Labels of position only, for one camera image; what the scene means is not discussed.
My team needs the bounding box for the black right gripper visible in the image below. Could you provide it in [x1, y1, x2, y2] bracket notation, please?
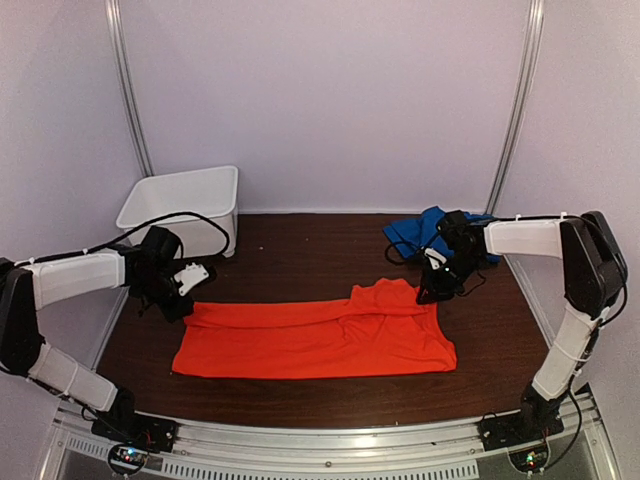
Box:
[417, 251, 487, 305]

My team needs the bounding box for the right round circuit board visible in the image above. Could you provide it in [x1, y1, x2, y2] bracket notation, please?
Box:
[508, 444, 550, 474]

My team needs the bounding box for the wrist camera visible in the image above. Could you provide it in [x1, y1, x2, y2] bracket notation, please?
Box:
[173, 263, 217, 296]
[423, 248, 447, 269]

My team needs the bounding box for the aluminium frame post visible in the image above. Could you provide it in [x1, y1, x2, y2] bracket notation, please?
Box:
[485, 0, 545, 214]
[105, 0, 154, 178]

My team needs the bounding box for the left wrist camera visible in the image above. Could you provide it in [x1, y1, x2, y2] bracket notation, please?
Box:
[173, 263, 217, 296]

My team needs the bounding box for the left round circuit board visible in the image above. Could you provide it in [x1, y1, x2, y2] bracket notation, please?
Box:
[106, 443, 149, 476]

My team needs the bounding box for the orange t-shirt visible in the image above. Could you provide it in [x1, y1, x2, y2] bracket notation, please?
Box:
[172, 278, 458, 380]

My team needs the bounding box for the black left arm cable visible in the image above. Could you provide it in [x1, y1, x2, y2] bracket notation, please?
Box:
[14, 211, 231, 266]

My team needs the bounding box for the aluminium frame post right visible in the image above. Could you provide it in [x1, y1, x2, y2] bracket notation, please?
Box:
[485, 0, 545, 214]

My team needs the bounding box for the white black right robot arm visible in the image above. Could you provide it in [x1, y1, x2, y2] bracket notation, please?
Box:
[416, 210, 628, 402]

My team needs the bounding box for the aluminium front rail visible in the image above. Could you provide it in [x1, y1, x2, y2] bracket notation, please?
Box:
[35, 391, 621, 479]

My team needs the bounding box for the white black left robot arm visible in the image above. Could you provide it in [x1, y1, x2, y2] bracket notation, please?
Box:
[1, 226, 211, 444]

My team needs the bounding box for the blue pleated skirt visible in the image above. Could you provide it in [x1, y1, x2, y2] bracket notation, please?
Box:
[382, 205, 501, 266]

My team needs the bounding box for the round circuit board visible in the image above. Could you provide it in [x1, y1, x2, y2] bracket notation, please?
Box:
[508, 444, 550, 474]
[106, 443, 149, 476]

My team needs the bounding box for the white plastic laundry bin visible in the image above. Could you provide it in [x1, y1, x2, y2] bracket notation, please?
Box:
[116, 165, 239, 258]

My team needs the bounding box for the aluminium frame post left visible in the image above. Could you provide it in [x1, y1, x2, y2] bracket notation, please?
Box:
[105, 0, 154, 178]

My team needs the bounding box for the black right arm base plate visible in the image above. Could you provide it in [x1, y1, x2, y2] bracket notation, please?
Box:
[477, 400, 564, 451]

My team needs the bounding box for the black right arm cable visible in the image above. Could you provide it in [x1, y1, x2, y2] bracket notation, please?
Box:
[383, 232, 441, 266]

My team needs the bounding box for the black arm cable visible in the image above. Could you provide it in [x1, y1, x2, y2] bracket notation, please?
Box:
[14, 211, 231, 266]
[383, 232, 441, 266]

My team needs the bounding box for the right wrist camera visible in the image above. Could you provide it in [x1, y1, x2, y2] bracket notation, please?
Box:
[423, 248, 447, 269]

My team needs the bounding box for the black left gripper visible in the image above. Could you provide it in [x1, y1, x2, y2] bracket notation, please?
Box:
[133, 271, 193, 324]

